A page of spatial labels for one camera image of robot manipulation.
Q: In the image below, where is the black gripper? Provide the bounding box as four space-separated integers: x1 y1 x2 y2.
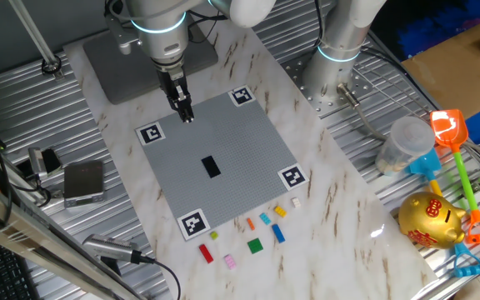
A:
156 66 195 124

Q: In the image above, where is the blue Lego brick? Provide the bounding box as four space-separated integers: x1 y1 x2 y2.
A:
271 223 287 244

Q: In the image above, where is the black Lego plate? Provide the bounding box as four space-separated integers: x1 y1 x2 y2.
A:
201 155 223 179

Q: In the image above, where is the grey Lego baseplate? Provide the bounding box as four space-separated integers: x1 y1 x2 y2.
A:
134 85 310 242

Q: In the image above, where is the red Lego brick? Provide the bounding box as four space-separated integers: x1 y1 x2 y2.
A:
198 243 215 264

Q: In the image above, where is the green square Lego plate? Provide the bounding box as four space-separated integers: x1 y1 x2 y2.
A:
247 237 264 255

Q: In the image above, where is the black white fiducial marker tag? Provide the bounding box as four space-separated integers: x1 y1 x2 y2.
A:
276 162 310 192
134 121 168 147
227 84 257 108
176 207 212 242

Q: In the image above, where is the silver digital scale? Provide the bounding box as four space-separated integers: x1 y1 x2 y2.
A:
62 160 106 208

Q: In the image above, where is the metal robot mounting plate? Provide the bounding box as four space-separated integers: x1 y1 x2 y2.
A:
283 49 375 120

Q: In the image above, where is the metal pole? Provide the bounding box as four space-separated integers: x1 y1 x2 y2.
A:
8 0 64 80

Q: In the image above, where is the clear plastic cup with lid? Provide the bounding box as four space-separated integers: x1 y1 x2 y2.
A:
375 115 437 176

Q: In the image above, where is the blue fuzzy fabric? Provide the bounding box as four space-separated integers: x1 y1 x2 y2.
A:
396 6 480 59

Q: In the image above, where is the orange toy shovel green shaft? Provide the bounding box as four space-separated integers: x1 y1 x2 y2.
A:
429 108 480 245

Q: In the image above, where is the gold piggy bank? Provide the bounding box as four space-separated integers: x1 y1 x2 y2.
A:
397 191 468 251

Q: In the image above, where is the brown cardboard box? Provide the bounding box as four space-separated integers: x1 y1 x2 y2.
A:
401 14 480 120

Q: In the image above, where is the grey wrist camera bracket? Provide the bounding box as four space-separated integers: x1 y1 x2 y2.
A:
105 12 143 56

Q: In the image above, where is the silver depth camera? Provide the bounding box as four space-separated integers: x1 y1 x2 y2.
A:
82 233 143 264
27 147 49 180

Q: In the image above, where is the black camera cable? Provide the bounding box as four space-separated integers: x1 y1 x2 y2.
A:
137 253 182 300

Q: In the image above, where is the grey hose with metal connector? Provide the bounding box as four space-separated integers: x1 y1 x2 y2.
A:
336 82 391 143

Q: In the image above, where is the aluminium frame bar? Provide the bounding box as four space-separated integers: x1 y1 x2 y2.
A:
0 172 141 300

